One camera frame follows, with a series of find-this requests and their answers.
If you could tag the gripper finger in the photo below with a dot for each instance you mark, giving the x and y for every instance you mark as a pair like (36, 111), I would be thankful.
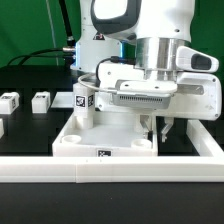
(147, 126)

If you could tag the white marker plate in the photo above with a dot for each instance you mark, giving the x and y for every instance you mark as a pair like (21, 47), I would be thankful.
(63, 100)

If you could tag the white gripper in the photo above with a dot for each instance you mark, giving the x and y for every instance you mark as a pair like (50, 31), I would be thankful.
(198, 94)

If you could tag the white block left edge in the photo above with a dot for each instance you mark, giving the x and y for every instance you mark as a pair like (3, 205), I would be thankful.
(1, 128)

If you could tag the white square tabletop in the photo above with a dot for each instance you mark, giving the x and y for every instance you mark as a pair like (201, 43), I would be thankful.
(112, 135)

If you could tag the white L-shaped fence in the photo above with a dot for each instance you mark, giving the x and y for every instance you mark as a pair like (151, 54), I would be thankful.
(207, 166)

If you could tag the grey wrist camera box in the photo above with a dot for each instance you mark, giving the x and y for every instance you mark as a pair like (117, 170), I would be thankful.
(144, 94)

